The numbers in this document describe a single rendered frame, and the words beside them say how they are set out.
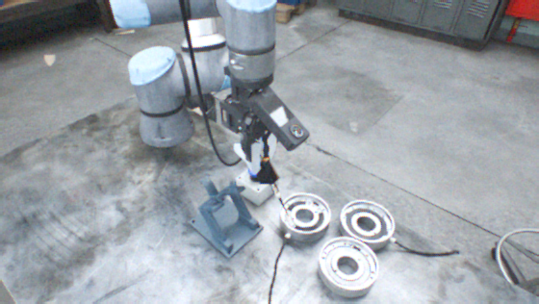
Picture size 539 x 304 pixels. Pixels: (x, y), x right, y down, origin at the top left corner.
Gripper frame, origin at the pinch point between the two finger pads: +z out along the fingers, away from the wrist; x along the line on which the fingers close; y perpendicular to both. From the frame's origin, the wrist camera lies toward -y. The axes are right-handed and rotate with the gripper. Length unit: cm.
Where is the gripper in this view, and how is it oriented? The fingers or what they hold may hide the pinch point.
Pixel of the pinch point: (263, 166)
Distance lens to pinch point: 67.4
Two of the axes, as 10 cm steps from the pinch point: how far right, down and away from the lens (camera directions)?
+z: 0.0, 7.6, 6.5
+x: -6.8, 4.8, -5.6
